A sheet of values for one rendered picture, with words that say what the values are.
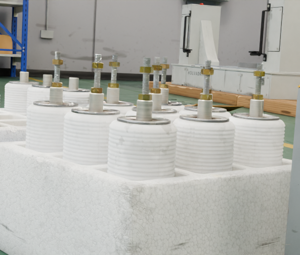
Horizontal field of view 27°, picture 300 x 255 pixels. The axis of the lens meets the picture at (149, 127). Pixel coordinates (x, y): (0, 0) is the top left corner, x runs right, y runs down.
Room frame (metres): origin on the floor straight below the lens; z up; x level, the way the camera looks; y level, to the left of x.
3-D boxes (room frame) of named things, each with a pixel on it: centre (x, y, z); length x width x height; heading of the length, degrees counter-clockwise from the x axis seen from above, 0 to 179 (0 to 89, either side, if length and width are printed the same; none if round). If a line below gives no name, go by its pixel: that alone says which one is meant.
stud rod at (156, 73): (1.05, -0.01, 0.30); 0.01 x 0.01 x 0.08
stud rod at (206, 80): (0.96, -0.08, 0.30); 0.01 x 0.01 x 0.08
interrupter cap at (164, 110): (1.05, -0.01, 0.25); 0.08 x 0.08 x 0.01
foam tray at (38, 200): (1.05, -0.01, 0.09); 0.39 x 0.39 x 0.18; 40
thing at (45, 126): (1.06, 0.16, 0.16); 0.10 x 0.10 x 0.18
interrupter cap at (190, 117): (0.96, -0.08, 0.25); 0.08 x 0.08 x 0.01
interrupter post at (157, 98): (1.05, -0.01, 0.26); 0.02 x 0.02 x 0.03
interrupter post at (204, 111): (0.96, -0.08, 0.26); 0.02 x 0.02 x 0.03
